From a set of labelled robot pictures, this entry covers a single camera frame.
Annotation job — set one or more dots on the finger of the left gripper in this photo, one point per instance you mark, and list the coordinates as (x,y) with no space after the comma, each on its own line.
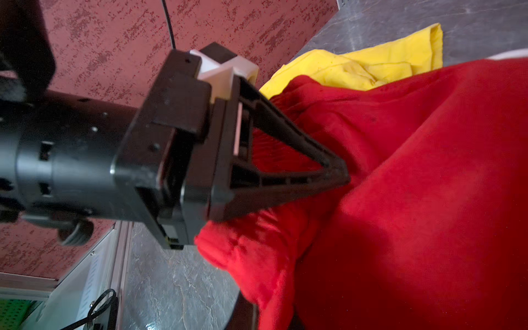
(240,188)

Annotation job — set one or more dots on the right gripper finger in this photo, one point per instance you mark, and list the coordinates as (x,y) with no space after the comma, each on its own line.
(244,315)

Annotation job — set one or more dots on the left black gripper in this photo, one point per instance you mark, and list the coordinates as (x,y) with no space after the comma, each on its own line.
(67,160)

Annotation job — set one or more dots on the red shorts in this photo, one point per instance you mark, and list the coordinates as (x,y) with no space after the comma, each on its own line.
(430,232)

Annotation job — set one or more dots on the yellow shorts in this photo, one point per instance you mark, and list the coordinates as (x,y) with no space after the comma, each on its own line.
(368,68)

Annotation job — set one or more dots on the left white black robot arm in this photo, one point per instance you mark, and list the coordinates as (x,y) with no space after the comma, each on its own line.
(26,56)

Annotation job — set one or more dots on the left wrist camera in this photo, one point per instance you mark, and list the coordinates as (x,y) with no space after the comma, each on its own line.
(219,67)

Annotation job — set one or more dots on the aluminium frame rail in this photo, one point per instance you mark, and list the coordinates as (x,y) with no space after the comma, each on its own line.
(63,302)

